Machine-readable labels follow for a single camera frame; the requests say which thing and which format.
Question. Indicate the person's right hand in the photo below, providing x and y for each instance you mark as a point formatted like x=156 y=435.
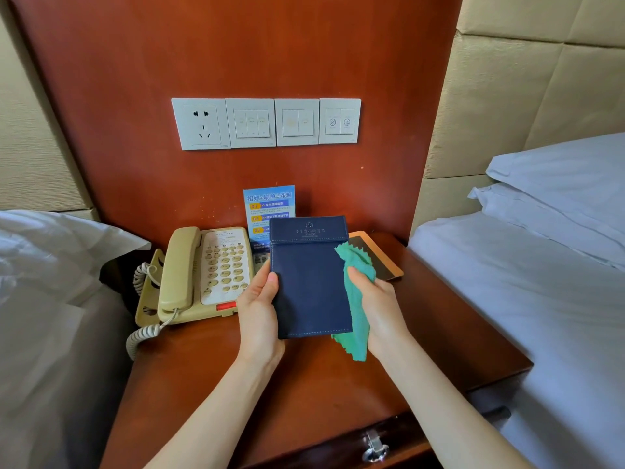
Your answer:
x=383 y=312

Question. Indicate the person's left hand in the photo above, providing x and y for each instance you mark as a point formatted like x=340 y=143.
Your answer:
x=254 y=315

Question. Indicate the person's left thumb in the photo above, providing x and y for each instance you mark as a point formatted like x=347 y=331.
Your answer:
x=269 y=282

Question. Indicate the person's right thumb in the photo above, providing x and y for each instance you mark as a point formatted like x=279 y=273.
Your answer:
x=361 y=280

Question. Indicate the green cleaning cloth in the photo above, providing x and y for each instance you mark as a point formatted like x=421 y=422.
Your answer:
x=359 y=312

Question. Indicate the navy blue leather folder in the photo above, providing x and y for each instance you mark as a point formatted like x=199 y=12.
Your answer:
x=310 y=278

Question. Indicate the person's right forearm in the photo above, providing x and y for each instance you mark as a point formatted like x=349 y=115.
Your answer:
x=439 y=405

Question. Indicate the person's left forearm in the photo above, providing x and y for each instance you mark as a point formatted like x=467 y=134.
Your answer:
x=215 y=415

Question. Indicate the dark tablet with wooden edge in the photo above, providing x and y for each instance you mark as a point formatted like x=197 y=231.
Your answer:
x=378 y=258

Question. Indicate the beige desk telephone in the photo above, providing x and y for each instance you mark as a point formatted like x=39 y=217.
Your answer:
x=219 y=273

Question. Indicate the blue printed card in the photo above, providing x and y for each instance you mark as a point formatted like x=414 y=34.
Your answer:
x=268 y=209

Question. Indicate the beige telephone handset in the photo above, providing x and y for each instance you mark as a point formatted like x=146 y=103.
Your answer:
x=178 y=268

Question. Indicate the wooden nightstand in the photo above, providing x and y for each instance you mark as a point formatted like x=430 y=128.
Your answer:
x=312 y=385

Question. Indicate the bed with white sheet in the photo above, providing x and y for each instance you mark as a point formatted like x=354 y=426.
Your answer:
x=537 y=327

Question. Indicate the white pillow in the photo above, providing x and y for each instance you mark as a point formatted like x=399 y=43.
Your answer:
x=537 y=214
x=566 y=175

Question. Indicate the white duvet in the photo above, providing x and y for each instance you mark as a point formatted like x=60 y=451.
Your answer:
x=53 y=327

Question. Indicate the beige padded headboard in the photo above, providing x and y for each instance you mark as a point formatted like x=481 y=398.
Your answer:
x=527 y=92
x=34 y=141

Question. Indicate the white triple switch panel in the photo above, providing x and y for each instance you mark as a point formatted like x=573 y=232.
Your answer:
x=251 y=123

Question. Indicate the white icon switch panel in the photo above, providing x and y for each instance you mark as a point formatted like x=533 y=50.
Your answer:
x=340 y=121

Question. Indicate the white double switch panel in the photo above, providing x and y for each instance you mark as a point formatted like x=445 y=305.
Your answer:
x=297 y=122

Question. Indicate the white wall power socket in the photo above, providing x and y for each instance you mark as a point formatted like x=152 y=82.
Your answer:
x=200 y=124

